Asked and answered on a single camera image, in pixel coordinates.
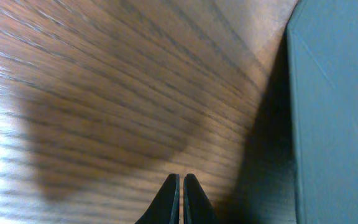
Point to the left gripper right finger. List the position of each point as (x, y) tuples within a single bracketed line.
[(197, 208)]

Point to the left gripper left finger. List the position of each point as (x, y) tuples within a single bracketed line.
[(165, 207)]

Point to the dark green box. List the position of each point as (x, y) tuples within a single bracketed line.
[(322, 38)]

